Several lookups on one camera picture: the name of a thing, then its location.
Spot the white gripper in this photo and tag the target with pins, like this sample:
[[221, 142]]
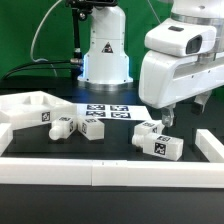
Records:
[[165, 80]]

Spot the white square tabletop part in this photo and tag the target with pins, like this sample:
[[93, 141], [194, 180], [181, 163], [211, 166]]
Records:
[[23, 110]]

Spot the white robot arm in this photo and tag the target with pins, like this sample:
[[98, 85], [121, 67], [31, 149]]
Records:
[[106, 66]]

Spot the white sheet with tags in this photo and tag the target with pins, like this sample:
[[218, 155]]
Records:
[[108, 111]]

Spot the white right fence wall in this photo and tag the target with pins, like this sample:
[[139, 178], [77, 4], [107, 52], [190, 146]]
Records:
[[210, 146]]

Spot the white fence wall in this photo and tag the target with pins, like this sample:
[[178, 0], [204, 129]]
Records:
[[210, 146], [6, 136], [111, 173]]

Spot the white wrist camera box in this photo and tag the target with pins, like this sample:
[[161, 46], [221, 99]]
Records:
[[181, 39]]

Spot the white left fence wall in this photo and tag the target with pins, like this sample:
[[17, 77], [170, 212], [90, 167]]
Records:
[[6, 136]]

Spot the white front fence wall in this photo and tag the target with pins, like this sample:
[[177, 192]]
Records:
[[111, 173]]

